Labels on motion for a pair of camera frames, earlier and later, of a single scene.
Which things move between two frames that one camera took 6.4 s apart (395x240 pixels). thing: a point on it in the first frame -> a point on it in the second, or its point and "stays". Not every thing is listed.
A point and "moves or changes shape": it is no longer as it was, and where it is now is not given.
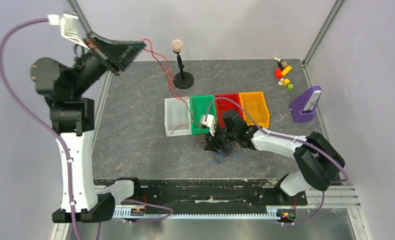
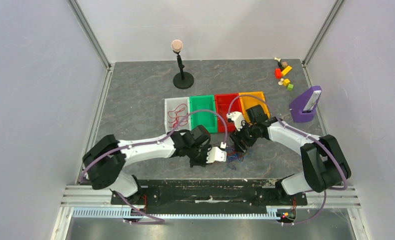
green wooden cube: (290, 87) stays
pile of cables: (224, 150) moves or changes shape
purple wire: (220, 158) moves or changes shape
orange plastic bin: (254, 104) stays
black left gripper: (114, 54) -> (202, 163)
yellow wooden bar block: (286, 70) stays
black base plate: (212, 195) stays
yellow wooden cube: (286, 82) stays
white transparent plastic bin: (178, 112) stays
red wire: (174, 83) -> (180, 114)
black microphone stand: (185, 80) stays
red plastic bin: (223, 105) stays
